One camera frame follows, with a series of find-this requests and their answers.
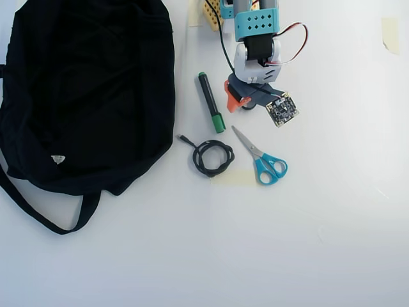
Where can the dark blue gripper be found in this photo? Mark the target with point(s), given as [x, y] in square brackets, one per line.
[232, 103]

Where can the black fabric bag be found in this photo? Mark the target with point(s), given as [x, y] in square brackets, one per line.
[80, 96]

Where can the black marker with green cap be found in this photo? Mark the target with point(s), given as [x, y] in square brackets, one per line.
[209, 99]

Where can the long beige masking tape strip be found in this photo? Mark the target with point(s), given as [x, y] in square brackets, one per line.
[238, 177]

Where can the yellow perforated base block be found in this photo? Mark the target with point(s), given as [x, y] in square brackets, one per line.
[212, 17]

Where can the short beige masking tape piece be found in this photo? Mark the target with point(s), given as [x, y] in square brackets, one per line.
[391, 35]

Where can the bare camera circuit board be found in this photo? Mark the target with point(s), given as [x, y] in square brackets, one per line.
[282, 110]

